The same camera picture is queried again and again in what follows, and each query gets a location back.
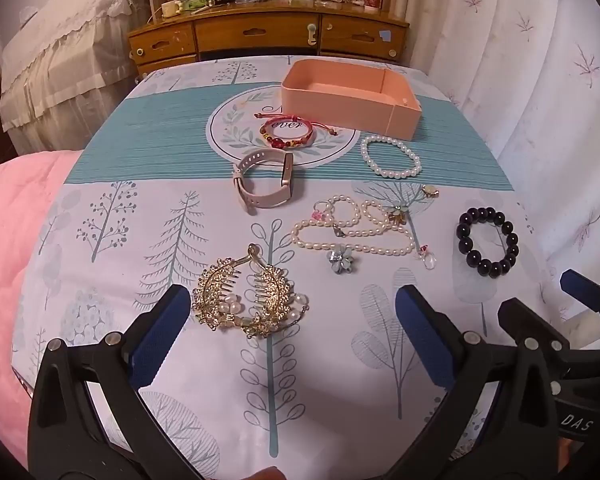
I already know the pink strap wristwatch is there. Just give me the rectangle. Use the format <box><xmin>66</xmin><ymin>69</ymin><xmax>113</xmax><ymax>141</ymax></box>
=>
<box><xmin>231</xmin><ymin>150</ymin><xmax>296</xmax><ymax>215</ymax></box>

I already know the pink blanket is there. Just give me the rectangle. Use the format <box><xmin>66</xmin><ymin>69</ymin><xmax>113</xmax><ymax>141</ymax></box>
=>
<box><xmin>0</xmin><ymin>150</ymin><xmax>88</xmax><ymax>461</ymax></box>

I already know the gold pearl hair comb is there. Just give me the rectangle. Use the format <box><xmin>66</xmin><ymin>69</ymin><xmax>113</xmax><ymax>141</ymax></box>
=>
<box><xmin>191</xmin><ymin>243</ymin><xmax>311</xmax><ymax>341</ymax></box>

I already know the pearl necklace with green flower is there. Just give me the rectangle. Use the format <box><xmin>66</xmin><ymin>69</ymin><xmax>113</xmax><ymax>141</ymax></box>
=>
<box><xmin>290</xmin><ymin>195</ymin><xmax>417</xmax><ymax>257</ymax></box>

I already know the red beaded bracelet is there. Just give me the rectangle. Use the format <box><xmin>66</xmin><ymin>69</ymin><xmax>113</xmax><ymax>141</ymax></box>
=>
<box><xmin>254</xmin><ymin>113</ymin><xmax>340</xmax><ymax>151</ymax></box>

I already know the pink cardboard box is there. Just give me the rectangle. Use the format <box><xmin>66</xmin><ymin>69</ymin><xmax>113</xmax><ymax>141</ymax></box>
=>
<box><xmin>281</xmin><ymin>58</ymin><xmax>423</xmax><ymax>141</ymax></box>

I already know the white lace cover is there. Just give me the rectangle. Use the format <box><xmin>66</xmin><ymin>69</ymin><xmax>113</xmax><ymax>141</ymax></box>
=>
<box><xmin>0</xmin><ymin>0</ymin><xmax>148</xmax><ymax>153</ymax></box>

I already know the white floral curtain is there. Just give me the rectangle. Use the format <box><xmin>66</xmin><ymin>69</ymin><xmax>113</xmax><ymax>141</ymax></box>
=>
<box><xmin>402</xmin><ymin>0</ymin><xmax>600</xmax><ymax>326</ymax></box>

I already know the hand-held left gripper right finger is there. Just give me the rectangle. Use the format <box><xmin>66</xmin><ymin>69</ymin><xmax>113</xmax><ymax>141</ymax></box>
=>
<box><xmin>380</xmin><ymin>284</ymin><xmax>562</xmax><ymax>480</ymax></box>

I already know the black bead bracelet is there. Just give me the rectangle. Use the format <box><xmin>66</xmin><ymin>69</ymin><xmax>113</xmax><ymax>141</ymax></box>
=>
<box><xmin>456</xmin><ymin>206</ymin><xmax>520</xmax><ymax>277</ymax></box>

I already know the wooden dresser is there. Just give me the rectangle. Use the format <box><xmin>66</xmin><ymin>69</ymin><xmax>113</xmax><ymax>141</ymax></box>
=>
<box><xmin>127</xmin><ymin>0</ymin><xmax>411</xmax><ymax>79</ymax></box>

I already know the blue flower brooch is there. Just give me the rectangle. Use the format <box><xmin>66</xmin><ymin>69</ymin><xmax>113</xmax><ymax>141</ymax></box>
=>
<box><xmin>326</xmin><ymin>245</ymin><xmax>359</xmax><ymax>276</ymax></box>

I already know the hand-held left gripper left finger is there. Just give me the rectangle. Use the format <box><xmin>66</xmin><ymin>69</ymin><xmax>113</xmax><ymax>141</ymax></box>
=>
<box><xmin>27</xmin><ymin>284</ymin><xmax>203</xmax><ymax>480</ymax></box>

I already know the white pearl bracelet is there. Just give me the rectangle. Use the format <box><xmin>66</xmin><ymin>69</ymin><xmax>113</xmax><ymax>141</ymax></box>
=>
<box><xmin>360</xmin><ymin>135</ymin><xmax>423</xmax><ymax>179</ymax></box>

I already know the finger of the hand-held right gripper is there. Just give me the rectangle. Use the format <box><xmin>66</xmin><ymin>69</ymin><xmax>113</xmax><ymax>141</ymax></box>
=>
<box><xmin>497</xmin><ymin>299</ymin><xmax>581</xmax><ymax>361</ymax></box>
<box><xmin>561</xmin><ymin>269</ymin><xmax>600</xmax><ymax>326</ymax></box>

